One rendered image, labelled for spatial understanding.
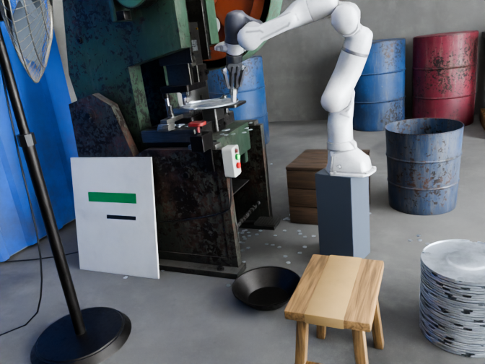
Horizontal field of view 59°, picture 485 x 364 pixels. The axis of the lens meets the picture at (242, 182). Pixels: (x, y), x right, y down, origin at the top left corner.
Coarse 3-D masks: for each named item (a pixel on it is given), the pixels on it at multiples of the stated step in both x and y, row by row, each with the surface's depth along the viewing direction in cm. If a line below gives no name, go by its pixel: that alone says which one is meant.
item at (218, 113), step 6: (240, 102) 208; (210, 108) 206; (216, 108) 205; (222, 108) 215; (204, 114) 211; (210, 114) 210; (216, 114) 209; (222, 114) 215; (204, 120) 212; (210, 120) 211; (216, 120) 210; (222, 120) 215; (216, 126) 211; (222, 126) 216
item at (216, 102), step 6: (192, 102) 223; (198, 102) 224; (204, 102) 217; (210, 102) 215; (216, 102) 212; (222, 102) 214; (228, 102) 212; (234, 102) 206; (186, 108) 204; (192, 108) 202; (198, 108) 200; (204, 108) 200
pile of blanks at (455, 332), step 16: (432, 272) 142; (432, 288) 143; (448, 288) 137; (464, 288) 135; (480, 288) 132; (432, 304) 145; (448, 304) 139; (464, 304) 135; (480, 304) 135; (432, 320) 147; (448, 320) 141; (464, 320) 137; (480, 320) 137; (432, 336) 148; (448, 336) 142; (464, 336) 139; (480, 336) 138; (464, 352) 141; (480, 352) 139
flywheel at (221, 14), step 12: (216, 0) 231; (228, 0) 229; (240, 0) 227; (252, 0) 224; (264, 0) 218; (216, 12) 234; (228, 12) 231; (252, 12) 223; (264, 12) 224; (204, 60) 242; (216, 60) 242
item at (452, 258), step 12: (444, 240) 158; (456, 240) 158; (468, 240) 157; (432, 252) 152; (444, 252) 151; (456, 252) 149; (468, 252) 148; (480, 252) 149; (432, 264) 145; (444, 264) 144; (456, 264) 142; (468, 264) 141; (480, 264) 141; (444, 276) 137; (456, 276) 137; (468, 276) 136; (480, 276) 136
